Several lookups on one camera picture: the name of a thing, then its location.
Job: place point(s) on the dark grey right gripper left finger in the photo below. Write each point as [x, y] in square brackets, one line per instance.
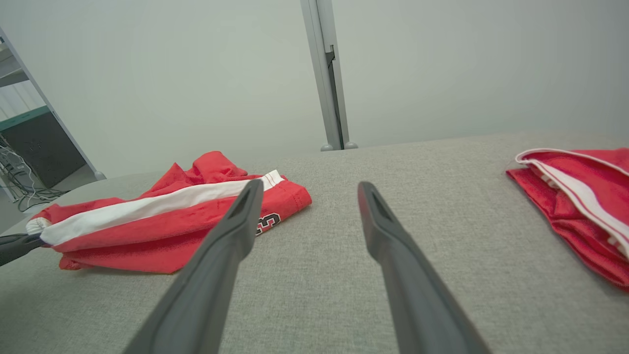
[206, 285]

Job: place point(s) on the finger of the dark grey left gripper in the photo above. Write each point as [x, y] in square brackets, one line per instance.
[17, 246]

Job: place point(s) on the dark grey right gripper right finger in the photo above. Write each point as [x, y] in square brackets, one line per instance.
[417, 295]

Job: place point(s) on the red shorts with white stripe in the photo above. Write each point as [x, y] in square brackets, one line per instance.
[147, 236]

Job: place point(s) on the red white-striped Bulls jersey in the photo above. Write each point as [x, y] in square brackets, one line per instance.
[580, 206]

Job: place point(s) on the dark cabinet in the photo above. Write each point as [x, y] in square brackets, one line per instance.
[44, 152]

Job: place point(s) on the grey partition end post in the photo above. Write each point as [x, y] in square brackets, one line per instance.
[100, 175]

